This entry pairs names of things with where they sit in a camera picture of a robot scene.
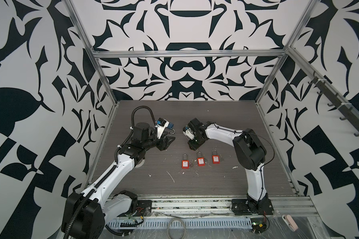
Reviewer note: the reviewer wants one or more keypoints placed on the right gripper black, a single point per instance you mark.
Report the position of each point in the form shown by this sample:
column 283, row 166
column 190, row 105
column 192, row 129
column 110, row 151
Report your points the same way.
column 192, row 146

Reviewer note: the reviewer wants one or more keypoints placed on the red padlock front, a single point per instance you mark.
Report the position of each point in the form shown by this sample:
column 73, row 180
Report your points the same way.
column 185, row 162

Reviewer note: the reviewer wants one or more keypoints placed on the grey hook rail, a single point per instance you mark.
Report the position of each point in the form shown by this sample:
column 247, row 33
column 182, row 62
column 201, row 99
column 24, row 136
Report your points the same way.
column 337, row 101

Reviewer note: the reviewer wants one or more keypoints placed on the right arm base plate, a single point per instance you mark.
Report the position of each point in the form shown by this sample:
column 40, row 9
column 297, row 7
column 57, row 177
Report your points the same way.
column 242, row 207

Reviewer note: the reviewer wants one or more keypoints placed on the red padlock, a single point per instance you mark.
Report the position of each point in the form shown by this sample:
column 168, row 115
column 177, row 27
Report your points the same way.
column 215, row 157
column 185, row 162
column 200, row 159

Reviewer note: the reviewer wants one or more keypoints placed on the tape roll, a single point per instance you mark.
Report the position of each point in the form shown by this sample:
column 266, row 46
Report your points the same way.
column 139, row 163

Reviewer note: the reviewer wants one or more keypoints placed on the small circuit board right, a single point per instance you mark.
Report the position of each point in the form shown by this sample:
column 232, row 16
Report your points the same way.
column 259, row 226

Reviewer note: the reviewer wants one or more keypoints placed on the pink white clip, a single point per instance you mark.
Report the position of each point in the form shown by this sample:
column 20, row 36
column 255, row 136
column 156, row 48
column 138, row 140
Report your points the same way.
column 289, row 221

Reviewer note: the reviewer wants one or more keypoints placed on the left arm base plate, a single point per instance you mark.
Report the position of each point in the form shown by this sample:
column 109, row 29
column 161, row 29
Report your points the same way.
column 141, row 208

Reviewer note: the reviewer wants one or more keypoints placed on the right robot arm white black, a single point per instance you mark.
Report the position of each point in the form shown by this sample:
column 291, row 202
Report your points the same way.
column 250, row 152

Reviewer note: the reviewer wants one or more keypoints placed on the white slotted cable duct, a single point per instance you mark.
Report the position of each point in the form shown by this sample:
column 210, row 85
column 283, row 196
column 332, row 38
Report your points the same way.
column 188, row 223

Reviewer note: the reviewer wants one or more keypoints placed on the aluminium frame crossbar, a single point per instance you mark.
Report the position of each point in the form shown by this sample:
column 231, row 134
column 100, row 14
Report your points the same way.
column 186, row 53

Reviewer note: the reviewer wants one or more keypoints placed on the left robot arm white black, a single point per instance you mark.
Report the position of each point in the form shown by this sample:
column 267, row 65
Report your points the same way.
column 88, row 213

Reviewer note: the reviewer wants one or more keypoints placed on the blue padlock far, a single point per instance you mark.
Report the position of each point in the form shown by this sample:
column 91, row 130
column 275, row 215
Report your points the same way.
column 171, row 129

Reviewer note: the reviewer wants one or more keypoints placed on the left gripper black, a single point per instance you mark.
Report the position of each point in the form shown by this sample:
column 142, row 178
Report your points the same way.
column 163, row 143

